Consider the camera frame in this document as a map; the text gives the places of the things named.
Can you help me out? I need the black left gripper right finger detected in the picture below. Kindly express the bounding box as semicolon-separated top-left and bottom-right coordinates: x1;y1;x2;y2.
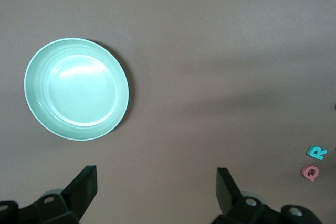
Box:
209;167;322;224

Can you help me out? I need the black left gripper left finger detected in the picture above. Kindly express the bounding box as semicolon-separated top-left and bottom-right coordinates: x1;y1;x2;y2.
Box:
0;165;98;224

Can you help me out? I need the pink foam letter Q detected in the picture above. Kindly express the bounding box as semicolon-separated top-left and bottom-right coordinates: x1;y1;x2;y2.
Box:
301;165;320;182

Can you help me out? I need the green plate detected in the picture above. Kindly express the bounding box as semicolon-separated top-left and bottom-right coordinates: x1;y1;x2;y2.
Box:
23;37;130;141

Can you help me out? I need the teal foam letter R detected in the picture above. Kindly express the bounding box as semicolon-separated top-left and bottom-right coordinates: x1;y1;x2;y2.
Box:
306;145;328;161

